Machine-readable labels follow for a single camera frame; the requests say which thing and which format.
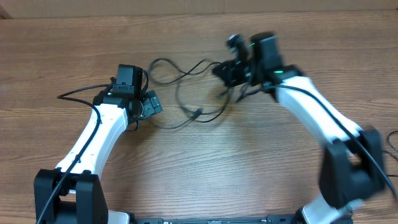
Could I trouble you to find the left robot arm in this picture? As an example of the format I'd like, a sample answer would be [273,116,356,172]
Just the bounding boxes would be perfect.
[34,64,162,224]

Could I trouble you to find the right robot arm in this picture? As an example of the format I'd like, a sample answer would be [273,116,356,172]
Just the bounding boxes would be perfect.
[212,32,394,223]

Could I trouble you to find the cardboard board backdrop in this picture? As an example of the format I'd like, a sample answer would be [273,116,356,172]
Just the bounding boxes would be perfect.
[1,0,397,19]

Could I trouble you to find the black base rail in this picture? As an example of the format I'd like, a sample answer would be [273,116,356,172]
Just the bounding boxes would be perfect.
[108,211,354,224]

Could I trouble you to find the thin black cable right edge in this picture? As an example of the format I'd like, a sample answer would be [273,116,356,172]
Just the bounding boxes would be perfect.
[384,129,398,178]

